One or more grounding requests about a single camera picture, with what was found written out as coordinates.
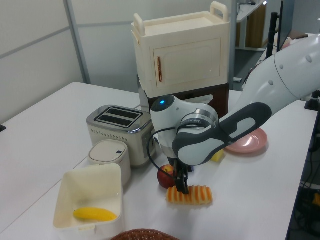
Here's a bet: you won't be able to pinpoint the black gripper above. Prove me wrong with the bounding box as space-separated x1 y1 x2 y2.
166 156 196 196

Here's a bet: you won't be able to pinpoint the long striped bread roll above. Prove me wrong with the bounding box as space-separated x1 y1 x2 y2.
166 184 214 206

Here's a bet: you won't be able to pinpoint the brown wicker basket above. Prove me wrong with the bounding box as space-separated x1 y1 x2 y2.
111 228 180 240

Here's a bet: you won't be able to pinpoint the red apple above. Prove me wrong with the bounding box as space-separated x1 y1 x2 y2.
157 164 177 190

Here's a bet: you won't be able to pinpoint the yellow block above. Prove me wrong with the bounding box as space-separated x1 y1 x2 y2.
209 148 225 163

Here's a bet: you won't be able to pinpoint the small white lidded bin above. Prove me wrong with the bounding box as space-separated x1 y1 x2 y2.
87 139 132 187

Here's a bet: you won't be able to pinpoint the silver cream toaster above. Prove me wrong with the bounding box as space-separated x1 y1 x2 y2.
86 104 157 168

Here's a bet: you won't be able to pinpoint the pink plate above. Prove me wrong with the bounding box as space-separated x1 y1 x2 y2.
223 127 268 154

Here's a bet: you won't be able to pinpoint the cream square plastic container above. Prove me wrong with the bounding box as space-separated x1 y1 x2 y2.
53 163 125 240

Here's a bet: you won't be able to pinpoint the yellow banana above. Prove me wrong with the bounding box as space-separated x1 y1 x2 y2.
72 207 118 223

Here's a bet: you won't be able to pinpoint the white shelf with wood panel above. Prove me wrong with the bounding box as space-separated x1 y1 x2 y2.
236 0 267 52

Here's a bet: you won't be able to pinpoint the black monitor stand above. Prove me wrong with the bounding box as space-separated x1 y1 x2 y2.
268 11 279 60

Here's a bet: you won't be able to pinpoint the black monitor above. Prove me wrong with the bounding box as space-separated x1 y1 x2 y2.
276 0 293 52

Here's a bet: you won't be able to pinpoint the brown flat box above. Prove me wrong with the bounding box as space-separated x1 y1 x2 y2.
287 29 310 42

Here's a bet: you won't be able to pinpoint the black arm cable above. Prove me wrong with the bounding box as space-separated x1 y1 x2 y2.
146 127 181 181

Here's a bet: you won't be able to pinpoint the cream cabinet with handles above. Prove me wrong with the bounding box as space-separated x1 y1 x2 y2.
131 1 231 97

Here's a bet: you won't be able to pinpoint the black floor cables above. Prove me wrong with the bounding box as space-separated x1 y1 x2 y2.
294 134 320 240

